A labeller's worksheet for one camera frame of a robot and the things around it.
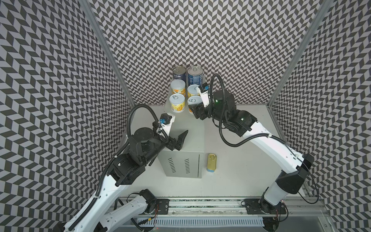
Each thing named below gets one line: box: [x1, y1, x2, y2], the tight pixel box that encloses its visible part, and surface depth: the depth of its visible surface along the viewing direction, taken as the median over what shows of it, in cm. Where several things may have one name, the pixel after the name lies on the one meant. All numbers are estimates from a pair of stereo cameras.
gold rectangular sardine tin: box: [206, 153, 217, 173], surface depth 86 cm
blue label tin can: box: [186, 65, 204, 87], surface depth 75 cm
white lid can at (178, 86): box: [170, 78, 186, 96], surface depth 73 cm
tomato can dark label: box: [172, 65, 187, 83], surface depth 76 cm
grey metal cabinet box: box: [157, 111, 205, 179], surface depth 65 cm
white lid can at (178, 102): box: [169, 93, 186, 114], surface depth 69 cm
